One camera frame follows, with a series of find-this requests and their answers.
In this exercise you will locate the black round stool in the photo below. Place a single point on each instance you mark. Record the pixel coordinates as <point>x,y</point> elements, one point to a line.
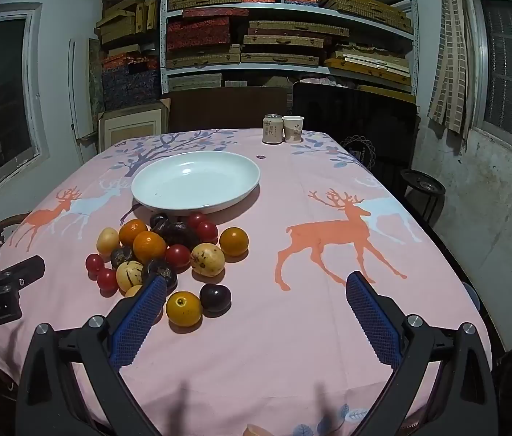
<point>421,186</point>

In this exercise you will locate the hanging woven strips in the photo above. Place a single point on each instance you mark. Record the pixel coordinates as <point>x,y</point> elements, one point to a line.
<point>449,54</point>

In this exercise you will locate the black chair back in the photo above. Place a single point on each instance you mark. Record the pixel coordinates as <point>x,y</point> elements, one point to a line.
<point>351,113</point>

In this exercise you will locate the mottled grey panel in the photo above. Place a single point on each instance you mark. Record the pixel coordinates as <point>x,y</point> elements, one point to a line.
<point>95,77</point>

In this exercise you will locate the large orange tangerine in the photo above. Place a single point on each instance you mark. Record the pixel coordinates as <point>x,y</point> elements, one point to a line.
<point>149,246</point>

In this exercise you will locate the spotted yellow fruit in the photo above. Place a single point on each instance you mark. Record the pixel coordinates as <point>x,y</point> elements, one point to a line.
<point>207,260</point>

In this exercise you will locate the shiny dark passion fruit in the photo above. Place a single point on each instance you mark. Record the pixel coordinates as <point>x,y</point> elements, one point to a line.
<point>160,270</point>

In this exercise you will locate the barred white framed window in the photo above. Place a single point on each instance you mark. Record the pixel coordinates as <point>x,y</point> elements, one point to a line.
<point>510,77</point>

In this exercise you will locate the smooth dark plum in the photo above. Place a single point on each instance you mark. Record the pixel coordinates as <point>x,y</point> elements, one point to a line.
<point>215,299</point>

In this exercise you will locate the pink deer print tablecloth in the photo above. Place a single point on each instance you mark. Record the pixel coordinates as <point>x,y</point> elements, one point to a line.
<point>260,327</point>

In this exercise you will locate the brown wooden chair back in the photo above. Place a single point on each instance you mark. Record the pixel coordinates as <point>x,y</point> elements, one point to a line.
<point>228,109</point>

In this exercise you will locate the red cherry tomato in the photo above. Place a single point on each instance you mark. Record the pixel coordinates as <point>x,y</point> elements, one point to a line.
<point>196,219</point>
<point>207,231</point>
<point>107,280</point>
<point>94,263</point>
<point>178,256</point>

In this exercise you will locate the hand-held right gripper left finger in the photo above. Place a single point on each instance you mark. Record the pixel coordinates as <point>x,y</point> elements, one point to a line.
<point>140,322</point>

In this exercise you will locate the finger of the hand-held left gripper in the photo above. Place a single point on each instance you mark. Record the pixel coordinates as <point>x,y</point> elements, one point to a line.
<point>24,270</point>

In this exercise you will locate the beige drink can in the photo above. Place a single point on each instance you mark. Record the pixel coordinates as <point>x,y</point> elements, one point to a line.
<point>272,129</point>

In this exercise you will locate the yellow-orange round fruit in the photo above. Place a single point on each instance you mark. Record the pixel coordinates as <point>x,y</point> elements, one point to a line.
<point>184,309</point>

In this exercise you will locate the white oval plate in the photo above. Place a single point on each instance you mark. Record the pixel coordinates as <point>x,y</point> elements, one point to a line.
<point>192,181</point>

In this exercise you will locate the white metal shelf rack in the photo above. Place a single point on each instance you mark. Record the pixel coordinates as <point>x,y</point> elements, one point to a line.
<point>164,54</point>

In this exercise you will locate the white paper cup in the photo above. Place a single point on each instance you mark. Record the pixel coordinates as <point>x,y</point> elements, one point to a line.
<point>293,128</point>

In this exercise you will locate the large dark purple fruit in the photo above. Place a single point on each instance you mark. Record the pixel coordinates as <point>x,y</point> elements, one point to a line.
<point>179,234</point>

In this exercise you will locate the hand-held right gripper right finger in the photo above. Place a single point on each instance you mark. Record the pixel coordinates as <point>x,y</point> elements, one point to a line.
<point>371,322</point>

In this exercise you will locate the pale yellow fruit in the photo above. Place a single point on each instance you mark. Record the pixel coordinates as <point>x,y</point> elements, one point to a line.
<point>108,240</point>
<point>132,290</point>
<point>129,276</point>

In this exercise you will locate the pale wooden picture frame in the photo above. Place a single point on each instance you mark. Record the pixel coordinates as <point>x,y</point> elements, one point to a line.
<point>115,118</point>

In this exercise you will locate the white leaning plank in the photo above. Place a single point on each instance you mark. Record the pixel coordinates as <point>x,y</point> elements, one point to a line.
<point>73,100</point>

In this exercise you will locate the pile of cardboard boxes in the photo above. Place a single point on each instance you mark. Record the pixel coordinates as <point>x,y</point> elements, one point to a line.
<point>124,81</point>

